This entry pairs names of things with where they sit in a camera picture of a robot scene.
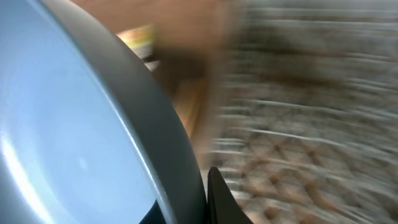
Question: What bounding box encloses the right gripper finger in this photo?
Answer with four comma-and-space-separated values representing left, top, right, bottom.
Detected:
207, 167, 252, 224

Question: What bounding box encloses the dark blue plate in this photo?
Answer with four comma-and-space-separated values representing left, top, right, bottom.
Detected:
1, 0, 207, 224

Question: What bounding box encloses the grey dishwasher rack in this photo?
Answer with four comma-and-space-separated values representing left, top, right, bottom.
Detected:
203, 0, 397, 223

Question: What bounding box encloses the wooden chopstick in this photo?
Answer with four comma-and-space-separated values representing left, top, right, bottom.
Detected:
173, 78, 206, 140

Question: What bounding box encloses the green orange snack wrapper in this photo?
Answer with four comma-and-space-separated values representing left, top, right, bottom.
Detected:
116, 24, 155, 58

